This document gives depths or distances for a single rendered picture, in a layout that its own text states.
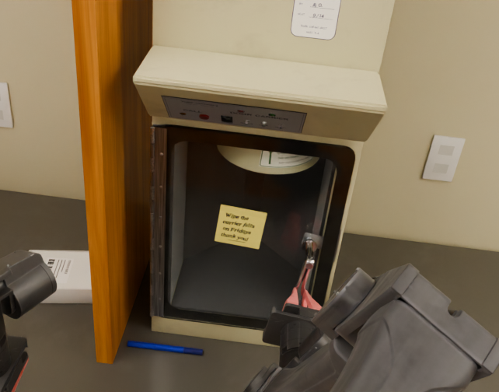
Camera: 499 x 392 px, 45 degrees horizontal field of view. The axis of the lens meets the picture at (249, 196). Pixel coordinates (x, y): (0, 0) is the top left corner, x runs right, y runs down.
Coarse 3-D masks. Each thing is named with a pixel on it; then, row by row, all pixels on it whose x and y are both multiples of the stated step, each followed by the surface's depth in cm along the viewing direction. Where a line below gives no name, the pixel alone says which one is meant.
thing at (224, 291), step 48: (192, 144) 92; (240, 144) 92; (288, 144) 91; (192, 192) 97; (240, 192) 96; (288, 192) 96; (336, 192) 95; (192, 240) 102; (288, 240) 101; (336, 240) 100; (192, 288) 108; (240, 288) 107; (288, 288) 106
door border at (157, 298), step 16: (160, 128) 91; (160, 144) 93; (160, 160) 94; (160, 176) 96; (160, 192) 98; (160, 208) 99; (160, 224) 101; (160, 240) 103; (160, 256) 105; (160, 272) 107; (160, 288) 109; (160, 304) 111
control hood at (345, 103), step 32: (160, 64) 80; (192, 64) 81; (224, 64) 82; (256, 64) 83; (288, 64) 84; (160, 96) 80; (192, 96) 78; (224, 96) 77; (256, 96) 76; (288, 96) 76; (320, 96) 76; (352, 96) 77; (384, 96) 78; (256, 128) 88; (320, 128) 85; (352, 128) 83
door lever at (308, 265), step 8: (312, 240) 100; (304, 248) 101; (312, 248) 100; (312, 256) 98; (304, 264) 97; (312, 264) 97; (304, 272) 98; (304, 280) 99; (296, 288) 100; (304, 288) 100
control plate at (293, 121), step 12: (168, 96) 79; (168, 108) 84; (180, 108) 83; (192, 108) 83; (204, 108) 82; (216, 108) 81; (228, 108) 81; (240, 108) 80; (252, 108) 80; (264, 108) 79; (204, 120) 87; (216, 120) 86; (240, 120) 85; (252, 120) 84; (264, 120) 84; (276, 120) 83; (288, 120) 82; (300, 120) 82; (300, 132) 87
